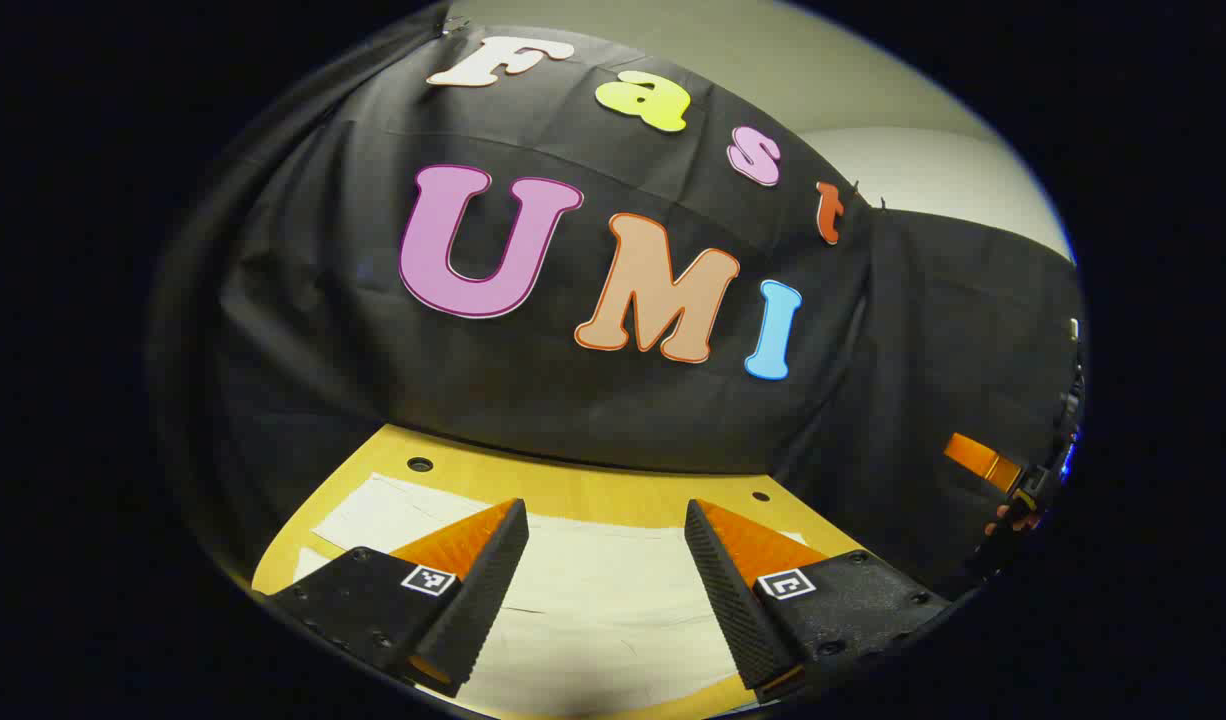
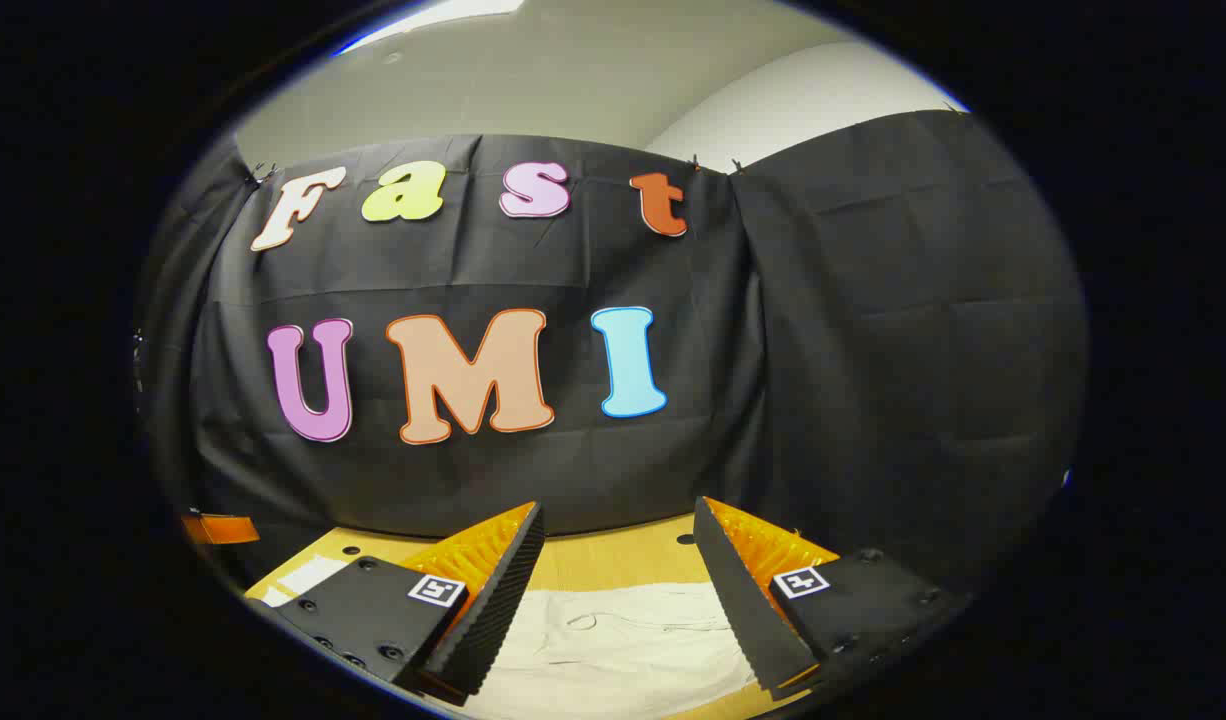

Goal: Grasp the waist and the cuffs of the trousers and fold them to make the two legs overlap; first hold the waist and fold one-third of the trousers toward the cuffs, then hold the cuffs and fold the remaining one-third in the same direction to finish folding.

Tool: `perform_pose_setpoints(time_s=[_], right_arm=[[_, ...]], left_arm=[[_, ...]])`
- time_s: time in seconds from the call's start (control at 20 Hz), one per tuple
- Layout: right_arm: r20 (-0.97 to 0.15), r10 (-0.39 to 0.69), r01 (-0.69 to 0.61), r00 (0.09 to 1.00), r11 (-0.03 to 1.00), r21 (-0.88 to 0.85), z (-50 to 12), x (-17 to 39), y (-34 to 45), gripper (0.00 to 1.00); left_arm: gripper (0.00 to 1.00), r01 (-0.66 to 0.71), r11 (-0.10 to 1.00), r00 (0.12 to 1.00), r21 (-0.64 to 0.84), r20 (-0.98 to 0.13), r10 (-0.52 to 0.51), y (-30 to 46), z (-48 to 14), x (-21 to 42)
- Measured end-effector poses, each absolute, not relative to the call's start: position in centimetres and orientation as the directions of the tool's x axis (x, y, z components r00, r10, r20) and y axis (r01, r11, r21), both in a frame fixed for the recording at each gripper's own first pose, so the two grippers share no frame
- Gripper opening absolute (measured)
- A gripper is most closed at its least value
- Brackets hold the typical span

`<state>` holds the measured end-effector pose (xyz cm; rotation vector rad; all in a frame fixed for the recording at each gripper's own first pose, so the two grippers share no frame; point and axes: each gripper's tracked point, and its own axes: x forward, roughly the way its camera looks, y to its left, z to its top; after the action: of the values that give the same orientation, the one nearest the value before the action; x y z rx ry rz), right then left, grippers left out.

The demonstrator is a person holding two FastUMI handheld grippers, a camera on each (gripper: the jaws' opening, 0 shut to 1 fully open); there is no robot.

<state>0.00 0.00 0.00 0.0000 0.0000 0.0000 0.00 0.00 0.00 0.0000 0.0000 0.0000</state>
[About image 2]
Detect black backdrop cloth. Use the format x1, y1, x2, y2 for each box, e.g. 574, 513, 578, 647
138, 108, 1089, 591

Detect white jeans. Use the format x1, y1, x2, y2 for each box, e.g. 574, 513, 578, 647
261, 555, 769, 720

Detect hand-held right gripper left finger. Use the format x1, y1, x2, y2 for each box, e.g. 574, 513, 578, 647
245, 500, 547, 706

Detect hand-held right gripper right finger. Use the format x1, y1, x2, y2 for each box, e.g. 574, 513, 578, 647
691, 496, 974, 701

